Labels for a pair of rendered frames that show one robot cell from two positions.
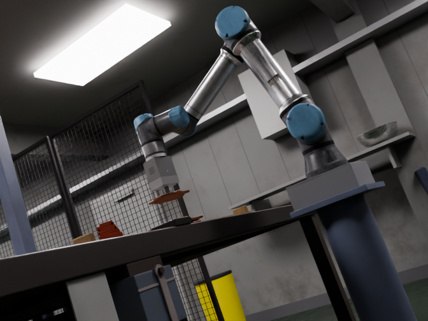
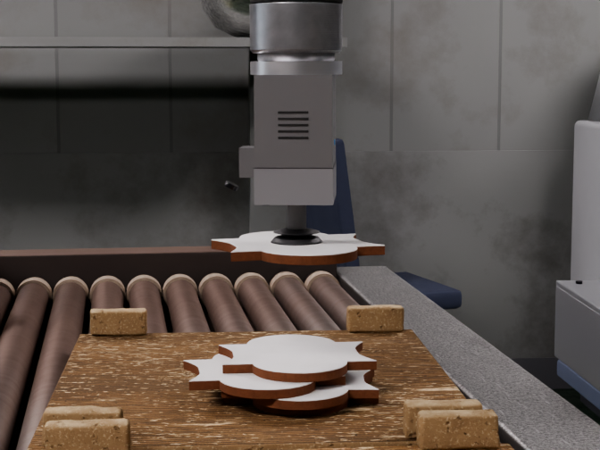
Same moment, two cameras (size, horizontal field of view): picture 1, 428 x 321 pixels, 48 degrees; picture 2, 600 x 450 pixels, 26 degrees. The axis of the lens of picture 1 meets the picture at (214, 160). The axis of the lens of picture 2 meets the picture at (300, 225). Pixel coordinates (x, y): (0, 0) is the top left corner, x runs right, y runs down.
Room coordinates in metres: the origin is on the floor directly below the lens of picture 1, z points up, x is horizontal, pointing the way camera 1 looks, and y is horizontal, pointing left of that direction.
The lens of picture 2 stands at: (0.78, 0.78, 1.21)
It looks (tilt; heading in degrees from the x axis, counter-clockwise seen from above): 7 degrees down; 326
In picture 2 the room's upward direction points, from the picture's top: straight up
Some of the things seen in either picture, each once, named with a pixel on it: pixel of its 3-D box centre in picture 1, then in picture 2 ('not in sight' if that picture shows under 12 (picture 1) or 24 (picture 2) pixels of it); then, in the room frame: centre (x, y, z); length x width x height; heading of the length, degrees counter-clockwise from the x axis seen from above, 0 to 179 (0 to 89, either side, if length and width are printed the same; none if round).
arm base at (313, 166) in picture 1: (323, 159); not in sight; (1.68, -0.36, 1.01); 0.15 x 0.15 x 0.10
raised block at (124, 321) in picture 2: not in sight; (118, 322); (1.98, 0.20, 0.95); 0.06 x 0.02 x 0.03; 61
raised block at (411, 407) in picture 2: not in sight; (443, 419); (1.51, 0.16, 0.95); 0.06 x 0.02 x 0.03; 61
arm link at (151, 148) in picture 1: (154, 151); (295, 32); (1.67, 0.19, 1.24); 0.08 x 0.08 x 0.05
